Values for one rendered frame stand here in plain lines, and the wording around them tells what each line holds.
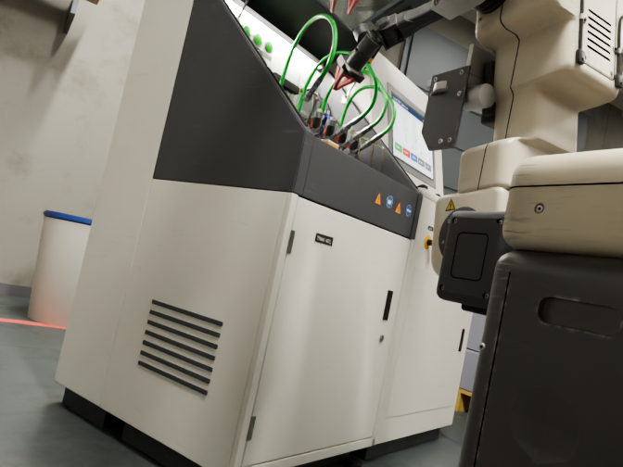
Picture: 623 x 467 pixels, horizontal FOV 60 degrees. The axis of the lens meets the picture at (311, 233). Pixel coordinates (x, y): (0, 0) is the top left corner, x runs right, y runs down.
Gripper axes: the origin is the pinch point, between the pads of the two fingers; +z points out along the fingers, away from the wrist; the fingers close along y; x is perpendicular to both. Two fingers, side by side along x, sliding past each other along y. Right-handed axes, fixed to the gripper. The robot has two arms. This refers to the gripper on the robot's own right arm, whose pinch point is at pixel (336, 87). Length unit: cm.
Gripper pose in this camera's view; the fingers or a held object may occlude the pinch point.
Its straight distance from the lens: 184.5
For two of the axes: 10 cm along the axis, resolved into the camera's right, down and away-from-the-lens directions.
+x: -7.6, -2.1, -6.1
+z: -5.8, 6.4, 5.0
